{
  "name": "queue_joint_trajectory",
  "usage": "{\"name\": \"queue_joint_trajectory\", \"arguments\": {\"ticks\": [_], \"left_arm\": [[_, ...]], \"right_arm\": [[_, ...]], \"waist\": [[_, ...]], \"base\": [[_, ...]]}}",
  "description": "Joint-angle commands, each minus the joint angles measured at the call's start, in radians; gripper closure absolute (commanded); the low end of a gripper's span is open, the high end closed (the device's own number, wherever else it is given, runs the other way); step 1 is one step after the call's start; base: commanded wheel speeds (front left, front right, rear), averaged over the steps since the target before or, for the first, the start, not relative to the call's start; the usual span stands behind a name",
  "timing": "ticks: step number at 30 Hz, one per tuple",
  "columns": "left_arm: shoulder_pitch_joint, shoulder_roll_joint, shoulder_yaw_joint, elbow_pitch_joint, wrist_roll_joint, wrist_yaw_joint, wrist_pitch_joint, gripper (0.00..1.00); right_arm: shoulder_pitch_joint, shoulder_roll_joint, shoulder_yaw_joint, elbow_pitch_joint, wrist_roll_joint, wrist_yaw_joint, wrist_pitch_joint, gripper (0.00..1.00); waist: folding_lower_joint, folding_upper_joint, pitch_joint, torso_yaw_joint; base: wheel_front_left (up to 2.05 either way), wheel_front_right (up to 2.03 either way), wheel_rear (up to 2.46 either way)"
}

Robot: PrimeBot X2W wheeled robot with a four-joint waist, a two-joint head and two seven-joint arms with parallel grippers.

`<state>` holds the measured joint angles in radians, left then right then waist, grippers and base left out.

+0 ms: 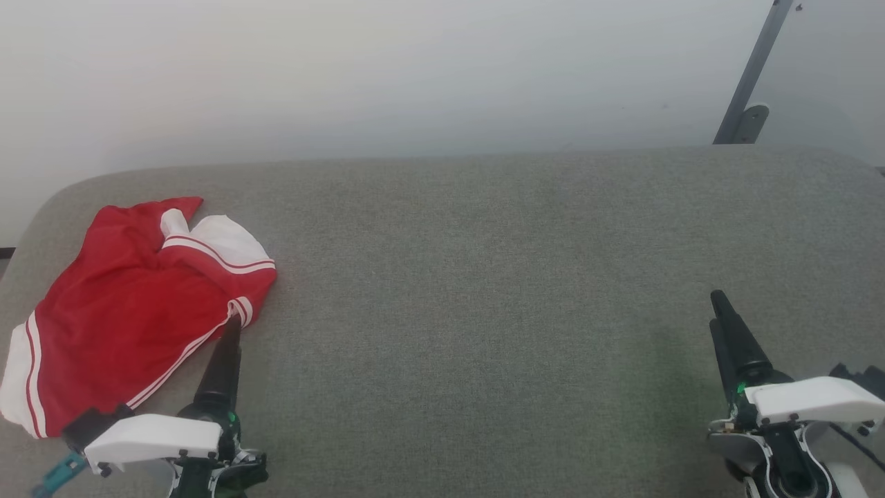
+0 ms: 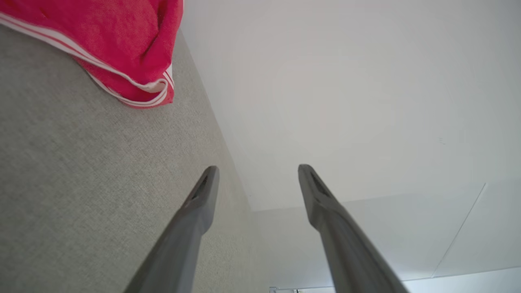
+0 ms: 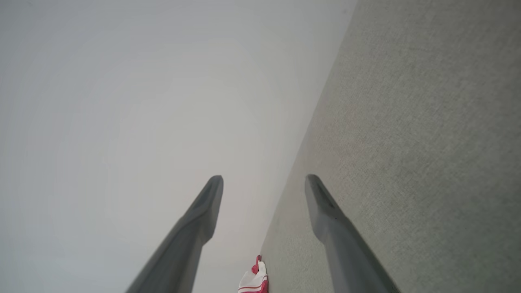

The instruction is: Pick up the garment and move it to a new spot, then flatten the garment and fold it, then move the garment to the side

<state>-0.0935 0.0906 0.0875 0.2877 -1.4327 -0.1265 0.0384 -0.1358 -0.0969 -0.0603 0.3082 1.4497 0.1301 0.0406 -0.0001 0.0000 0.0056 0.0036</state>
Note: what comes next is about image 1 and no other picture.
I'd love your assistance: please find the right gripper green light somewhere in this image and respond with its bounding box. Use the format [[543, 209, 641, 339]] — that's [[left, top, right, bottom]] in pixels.
[[707, 289, 841, 498]]

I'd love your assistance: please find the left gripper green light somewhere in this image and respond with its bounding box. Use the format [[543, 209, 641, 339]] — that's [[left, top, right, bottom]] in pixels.
[[169, 313, 269, 498]]

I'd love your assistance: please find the red white basketball jersey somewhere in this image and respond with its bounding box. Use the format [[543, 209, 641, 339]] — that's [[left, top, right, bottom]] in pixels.
[[0, 196, 278, 439]]

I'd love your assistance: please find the grey metal pole foot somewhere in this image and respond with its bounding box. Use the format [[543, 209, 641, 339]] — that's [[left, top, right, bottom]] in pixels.
[[732, 103, 770, 145]]

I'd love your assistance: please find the grey metal pole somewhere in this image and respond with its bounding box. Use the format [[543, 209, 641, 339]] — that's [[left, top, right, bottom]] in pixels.
[[712, 0, 796, 145]]

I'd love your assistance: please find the thin black right gripper cable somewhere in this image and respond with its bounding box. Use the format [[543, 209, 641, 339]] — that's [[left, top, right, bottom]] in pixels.
[[827, 422, 885, 474]]

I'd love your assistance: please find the teal cable connector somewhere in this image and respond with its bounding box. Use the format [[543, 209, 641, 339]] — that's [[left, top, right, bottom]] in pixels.
[[30, 453, 89, 498]]

